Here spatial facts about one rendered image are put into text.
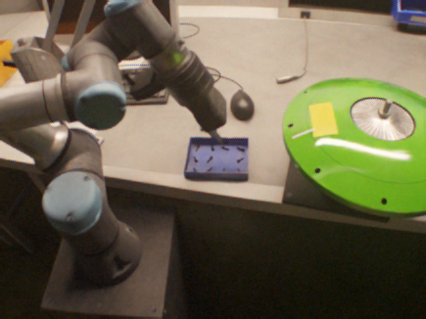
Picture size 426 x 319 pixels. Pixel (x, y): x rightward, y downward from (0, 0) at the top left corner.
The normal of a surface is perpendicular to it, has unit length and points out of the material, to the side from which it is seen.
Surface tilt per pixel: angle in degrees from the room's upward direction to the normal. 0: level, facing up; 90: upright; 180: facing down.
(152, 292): 0
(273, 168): 0
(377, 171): 17
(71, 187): 5
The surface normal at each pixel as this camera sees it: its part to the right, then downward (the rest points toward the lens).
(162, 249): -0.07, -0.66
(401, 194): -0.11, -0.30
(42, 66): 0.24, 0.71
